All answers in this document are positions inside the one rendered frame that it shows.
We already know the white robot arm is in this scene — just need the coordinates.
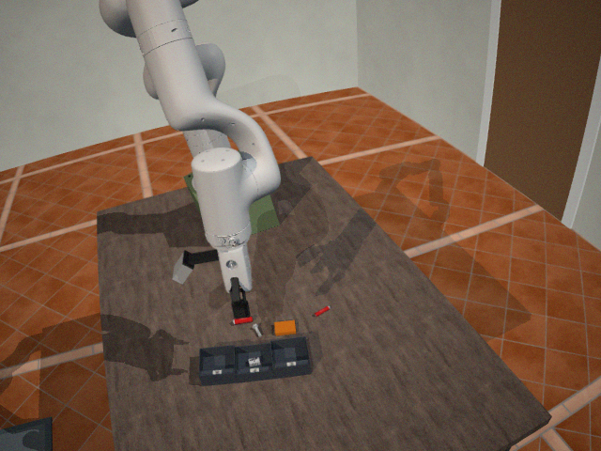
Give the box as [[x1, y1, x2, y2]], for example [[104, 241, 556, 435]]
[[99, 0, 281, 246]]

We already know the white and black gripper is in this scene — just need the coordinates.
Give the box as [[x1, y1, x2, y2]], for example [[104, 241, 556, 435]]
[[211, 237, 252, 319]]

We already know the orange flat block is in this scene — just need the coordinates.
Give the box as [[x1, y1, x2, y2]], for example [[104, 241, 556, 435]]
[[274, 320, 296, 336]]

